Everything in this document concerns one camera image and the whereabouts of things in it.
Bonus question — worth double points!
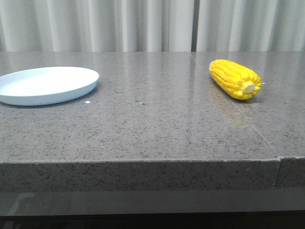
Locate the light blue round plate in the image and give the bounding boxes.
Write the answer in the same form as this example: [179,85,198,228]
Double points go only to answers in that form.
[0,66,99,106]

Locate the yellow corn cob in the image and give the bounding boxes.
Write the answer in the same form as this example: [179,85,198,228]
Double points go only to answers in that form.
[209,60,262,101]

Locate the white pleated curtain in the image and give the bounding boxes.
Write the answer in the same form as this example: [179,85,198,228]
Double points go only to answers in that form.
[0,0,305,52]

